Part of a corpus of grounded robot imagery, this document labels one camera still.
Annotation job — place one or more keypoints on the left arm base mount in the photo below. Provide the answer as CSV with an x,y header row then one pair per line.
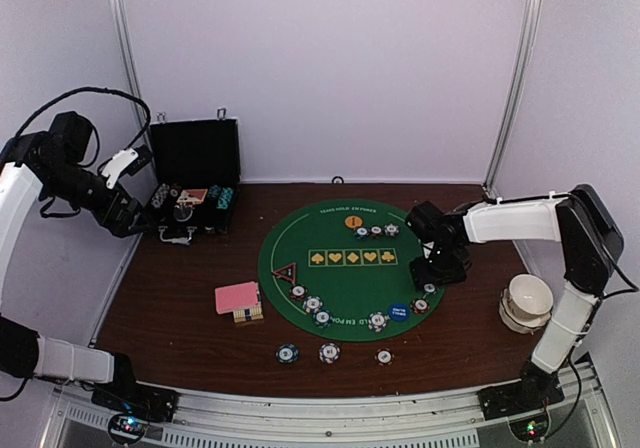
x,y
134,413

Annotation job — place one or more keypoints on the triangular black red dealer button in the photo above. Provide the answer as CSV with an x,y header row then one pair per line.
x,y
287,273

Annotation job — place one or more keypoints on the clear round dealer puck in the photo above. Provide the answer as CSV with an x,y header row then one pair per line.
x,y
183,213

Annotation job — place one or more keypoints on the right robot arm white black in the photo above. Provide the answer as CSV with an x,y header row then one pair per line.
x,y
578,220

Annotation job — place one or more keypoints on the brown orange chip stack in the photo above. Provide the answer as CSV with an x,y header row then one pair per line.
x,y
384,357

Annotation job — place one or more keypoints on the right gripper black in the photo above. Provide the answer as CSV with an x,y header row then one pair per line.
x,y
422,275

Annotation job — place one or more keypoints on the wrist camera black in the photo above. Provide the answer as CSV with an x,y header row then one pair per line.
x,y
423,220
73,132

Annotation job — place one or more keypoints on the red-backed card deck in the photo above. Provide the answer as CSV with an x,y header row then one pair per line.
x,y
242,301

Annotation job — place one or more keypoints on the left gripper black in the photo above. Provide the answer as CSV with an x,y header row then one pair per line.
x,y
118,225

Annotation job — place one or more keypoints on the black poker chip case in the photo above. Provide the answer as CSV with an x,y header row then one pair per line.
x,y
196,154

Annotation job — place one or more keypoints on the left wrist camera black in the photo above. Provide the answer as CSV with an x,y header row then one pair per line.
x,y
73,132

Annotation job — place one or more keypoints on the orange big blind button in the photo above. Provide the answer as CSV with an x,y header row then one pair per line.
x,y
353,222

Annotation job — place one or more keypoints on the silver case handle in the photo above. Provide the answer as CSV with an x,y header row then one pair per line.
x,y
184,240

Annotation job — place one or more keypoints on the blue green chip stack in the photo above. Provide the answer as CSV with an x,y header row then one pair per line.
x,y
287,353

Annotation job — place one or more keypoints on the blue small blind button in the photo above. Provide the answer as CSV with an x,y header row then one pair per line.
x,y
399,312

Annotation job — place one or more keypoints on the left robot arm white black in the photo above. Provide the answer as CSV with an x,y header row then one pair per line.
x,y
45,167

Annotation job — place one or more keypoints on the blue tan chip stack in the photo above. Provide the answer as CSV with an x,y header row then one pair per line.
x,y
329,353

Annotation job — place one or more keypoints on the round green poker mat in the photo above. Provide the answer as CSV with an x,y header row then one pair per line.
x,y
354,278

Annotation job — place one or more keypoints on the playing cards in case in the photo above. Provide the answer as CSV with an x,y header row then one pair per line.
x,y
192,196

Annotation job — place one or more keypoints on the teal chip row in case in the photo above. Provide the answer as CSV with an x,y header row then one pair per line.
x,y
221,196

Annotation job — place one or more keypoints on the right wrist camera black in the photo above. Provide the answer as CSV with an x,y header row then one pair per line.
x,y
423,220

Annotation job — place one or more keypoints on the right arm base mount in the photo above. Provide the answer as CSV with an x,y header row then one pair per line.
x,y
520,403

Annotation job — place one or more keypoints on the stacked white bowls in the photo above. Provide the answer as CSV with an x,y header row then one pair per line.
x,y
526,304

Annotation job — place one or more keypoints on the aluminium front rail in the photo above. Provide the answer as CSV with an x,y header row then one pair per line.
x,y
454,418

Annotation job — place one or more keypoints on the blue tan chip row case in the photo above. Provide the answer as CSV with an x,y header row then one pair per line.
x,y
160,196

